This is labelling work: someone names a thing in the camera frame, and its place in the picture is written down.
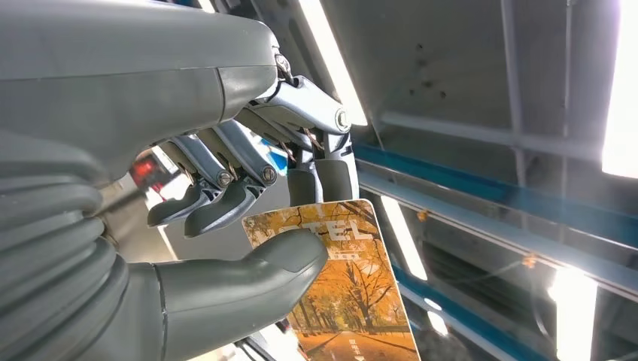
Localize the orange autumn hotel card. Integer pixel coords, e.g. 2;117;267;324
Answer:
242;199;422;361

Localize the ceiling light strip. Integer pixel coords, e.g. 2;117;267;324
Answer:
547;268;598;361
381;196;429;281
298;0;369;127
600;0;638;179
424;298;450;337

